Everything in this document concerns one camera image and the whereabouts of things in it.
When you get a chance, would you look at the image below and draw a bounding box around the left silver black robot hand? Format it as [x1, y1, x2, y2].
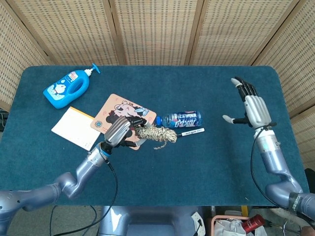
[104, 116, 148, 148]

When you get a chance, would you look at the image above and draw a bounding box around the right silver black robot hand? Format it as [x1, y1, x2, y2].
[222, 76, 273, 130]

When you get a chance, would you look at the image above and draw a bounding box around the beige braided rope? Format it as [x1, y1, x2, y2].
[134, 125, 178, 150]

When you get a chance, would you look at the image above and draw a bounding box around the pink cartoon mouse pad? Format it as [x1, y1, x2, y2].
[90, 93, 158, 150]

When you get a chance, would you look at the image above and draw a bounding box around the white notepad with yellow edge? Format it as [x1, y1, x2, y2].
[51, 106, 101, 151]

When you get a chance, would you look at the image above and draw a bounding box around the woven bamboo screen panel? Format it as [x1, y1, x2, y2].
[0, 0, 54, 111]
[108, 0, 205, 66]
[6, 0, 124, 66]
[189, 0, 302, 66]
[251, 0, 315, 153]

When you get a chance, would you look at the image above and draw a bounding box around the blue labelled drink bottle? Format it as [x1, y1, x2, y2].
[156, 110, 204, 129]

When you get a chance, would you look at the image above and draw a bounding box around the white whiteboard marker black cap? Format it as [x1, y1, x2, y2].
[176, 127, 205, 138]

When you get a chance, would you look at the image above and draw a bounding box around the blue pump lotion bottle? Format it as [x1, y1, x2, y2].
[43, 63, 101, 110]

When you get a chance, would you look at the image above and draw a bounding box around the teal felt table cover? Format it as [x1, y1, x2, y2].
[0, 65, 310, 207]

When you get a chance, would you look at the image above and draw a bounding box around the blue-grey robot torso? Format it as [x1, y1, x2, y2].
[98, 206, 206, 236]

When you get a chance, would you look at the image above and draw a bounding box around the red soda can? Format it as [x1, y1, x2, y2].
[242, 214, 266, 233]

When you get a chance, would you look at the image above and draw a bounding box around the black box device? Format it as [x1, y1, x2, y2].
[0, 110, 10, 131]

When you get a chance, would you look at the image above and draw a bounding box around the white power strip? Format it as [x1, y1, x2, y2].
[191, 211, 206, 236]

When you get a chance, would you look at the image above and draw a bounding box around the white plastic bag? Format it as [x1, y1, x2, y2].
[214, 219, 266, 236]

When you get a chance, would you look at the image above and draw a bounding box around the pink plastic basket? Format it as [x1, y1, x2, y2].
[211, 215, 269, 236]

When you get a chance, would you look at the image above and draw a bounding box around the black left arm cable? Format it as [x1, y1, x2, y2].
[59, 161, 119, 236]

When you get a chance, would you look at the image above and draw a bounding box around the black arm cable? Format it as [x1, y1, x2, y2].
[250, 122, 291, 212]
[59, 161, 119, 236]

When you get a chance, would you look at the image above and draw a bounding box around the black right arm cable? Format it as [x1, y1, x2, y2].
[250, 122, 291, 212]

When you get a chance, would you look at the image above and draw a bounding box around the black floor cable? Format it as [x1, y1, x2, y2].
[89, 206, 99, 230]
[49, 206, 59, 236]

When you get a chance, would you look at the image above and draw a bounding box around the black velcro strap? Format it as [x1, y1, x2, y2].
[288, 191, 305, 212]

